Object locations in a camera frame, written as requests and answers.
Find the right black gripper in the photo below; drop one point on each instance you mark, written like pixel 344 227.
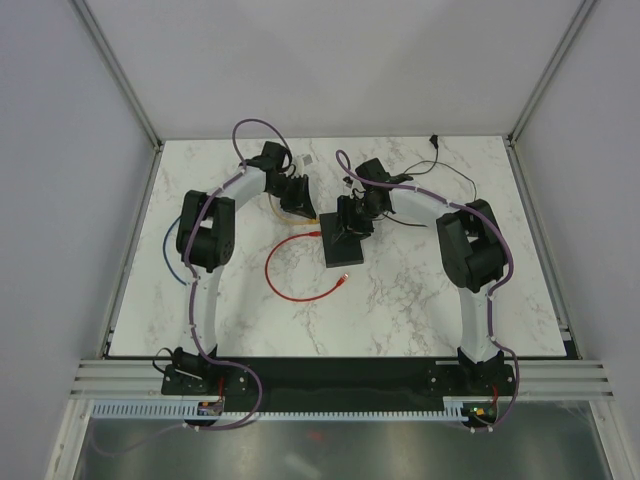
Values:
pixel 348 222

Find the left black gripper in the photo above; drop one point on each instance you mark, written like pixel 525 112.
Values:
pixel 300 204

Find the black network switch box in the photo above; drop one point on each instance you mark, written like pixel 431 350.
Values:
pixel 338 252

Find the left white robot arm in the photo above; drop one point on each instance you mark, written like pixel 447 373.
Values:
pixel 205 241

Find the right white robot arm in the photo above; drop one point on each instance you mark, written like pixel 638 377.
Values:
pixel 472 253

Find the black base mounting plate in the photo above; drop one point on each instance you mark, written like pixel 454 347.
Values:
pixel 352 383

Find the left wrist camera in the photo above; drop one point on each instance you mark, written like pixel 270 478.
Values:
pixel 285 160

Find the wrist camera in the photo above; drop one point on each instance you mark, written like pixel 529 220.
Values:
pixel 373 171
pixel 285 160

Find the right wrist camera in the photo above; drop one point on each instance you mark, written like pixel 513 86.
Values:
pixel 373 171

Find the left aluminium corner post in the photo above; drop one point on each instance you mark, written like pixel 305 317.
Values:
pixel 108 56

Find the aluminium corner post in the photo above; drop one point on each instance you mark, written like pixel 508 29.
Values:
pixel 108 56
pixel 560 53

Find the white slotted cable duct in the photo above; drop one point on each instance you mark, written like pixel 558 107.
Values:
pixel 194 410

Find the aluminium frame rail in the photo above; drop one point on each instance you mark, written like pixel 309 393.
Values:
pixel 539 380

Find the right aluminium corner post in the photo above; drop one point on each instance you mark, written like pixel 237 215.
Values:
pixel 560 53

